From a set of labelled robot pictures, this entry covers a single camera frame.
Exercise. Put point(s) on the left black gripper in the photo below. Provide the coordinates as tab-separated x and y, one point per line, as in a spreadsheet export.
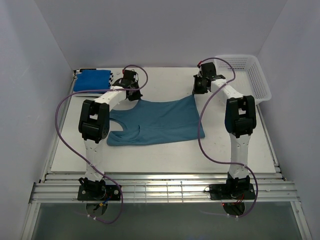
135	97

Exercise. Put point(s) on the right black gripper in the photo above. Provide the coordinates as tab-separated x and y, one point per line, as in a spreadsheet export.
196	90

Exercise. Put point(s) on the blue tank top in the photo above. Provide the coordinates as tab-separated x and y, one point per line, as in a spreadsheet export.
92	80

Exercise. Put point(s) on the teal tank top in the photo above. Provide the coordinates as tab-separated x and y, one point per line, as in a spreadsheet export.
153	123

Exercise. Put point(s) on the black white striped tank top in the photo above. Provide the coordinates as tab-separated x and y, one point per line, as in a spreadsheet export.
87	92

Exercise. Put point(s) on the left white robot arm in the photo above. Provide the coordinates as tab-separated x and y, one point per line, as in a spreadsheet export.
94	126

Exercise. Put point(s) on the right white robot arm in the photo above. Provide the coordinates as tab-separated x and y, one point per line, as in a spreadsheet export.
240	122

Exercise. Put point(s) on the white plastic basket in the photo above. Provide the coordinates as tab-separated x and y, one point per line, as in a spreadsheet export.
249	76

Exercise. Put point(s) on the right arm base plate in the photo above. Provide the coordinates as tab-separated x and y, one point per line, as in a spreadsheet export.
222	192

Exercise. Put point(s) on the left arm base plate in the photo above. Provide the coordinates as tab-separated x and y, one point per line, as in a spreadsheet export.
110	193

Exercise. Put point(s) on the aluminium rail frame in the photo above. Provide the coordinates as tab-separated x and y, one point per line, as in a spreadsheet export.
161	188

